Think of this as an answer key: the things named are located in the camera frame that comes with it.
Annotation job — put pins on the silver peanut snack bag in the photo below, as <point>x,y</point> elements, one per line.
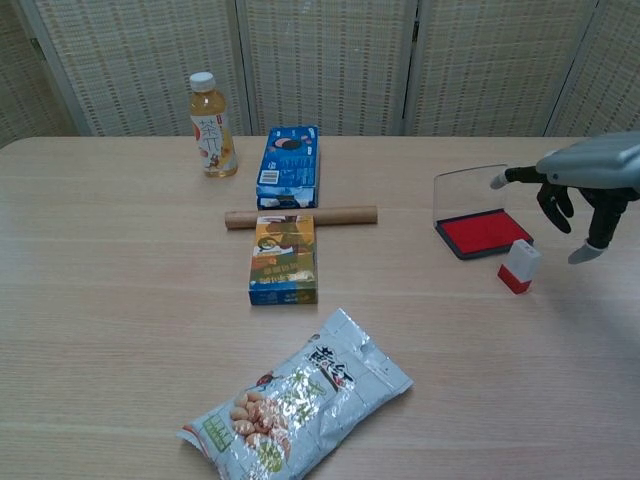
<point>310,400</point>

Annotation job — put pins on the small red stamp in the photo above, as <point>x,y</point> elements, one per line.
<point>522,265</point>

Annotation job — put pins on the yellow tea bottle white cap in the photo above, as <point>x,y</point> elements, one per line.
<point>215,140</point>

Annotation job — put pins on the yellow blue snack box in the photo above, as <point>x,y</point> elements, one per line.
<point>284,265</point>

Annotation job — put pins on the woven bamboo folding screen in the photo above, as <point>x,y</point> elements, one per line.
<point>325,65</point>

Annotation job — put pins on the red ink pad clear lid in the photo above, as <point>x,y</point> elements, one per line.
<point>482,235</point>

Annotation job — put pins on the blue cookie box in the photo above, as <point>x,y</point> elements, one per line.
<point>290,167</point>

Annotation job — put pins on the brown wooden rolling pin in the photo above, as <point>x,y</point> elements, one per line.
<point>345,215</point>

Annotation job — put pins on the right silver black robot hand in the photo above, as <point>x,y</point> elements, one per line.
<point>595,165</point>

